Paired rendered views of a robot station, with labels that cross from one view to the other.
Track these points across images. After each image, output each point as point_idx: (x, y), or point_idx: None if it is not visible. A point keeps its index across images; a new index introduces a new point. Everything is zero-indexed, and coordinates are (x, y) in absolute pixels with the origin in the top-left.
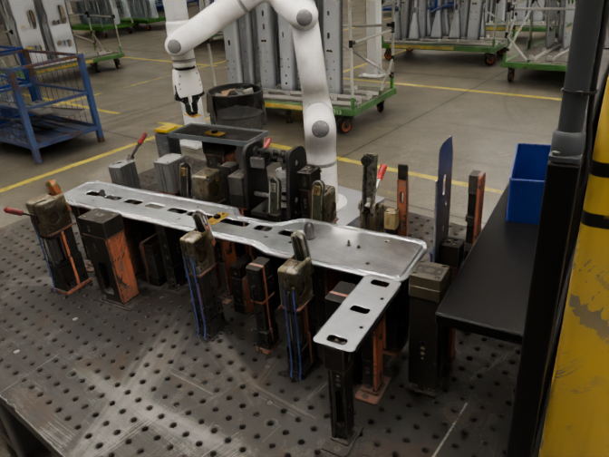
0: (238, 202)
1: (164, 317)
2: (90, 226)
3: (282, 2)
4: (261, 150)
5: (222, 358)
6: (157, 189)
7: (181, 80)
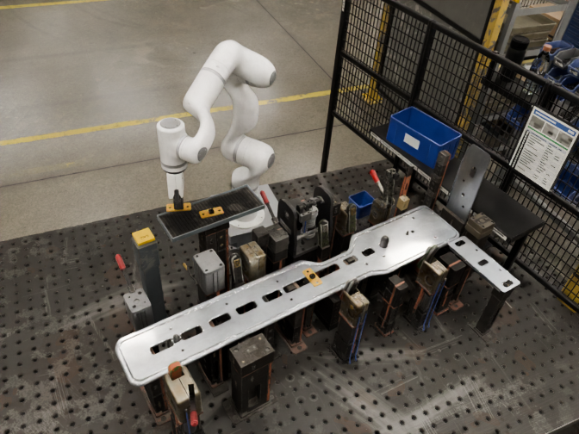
0: (282, 256)
1: (306, 378)
2: (257, 363)
3: (252, 69)
4: (307, 205)
5: (382, 358)
6: (19, 308)
7: (183, 181)
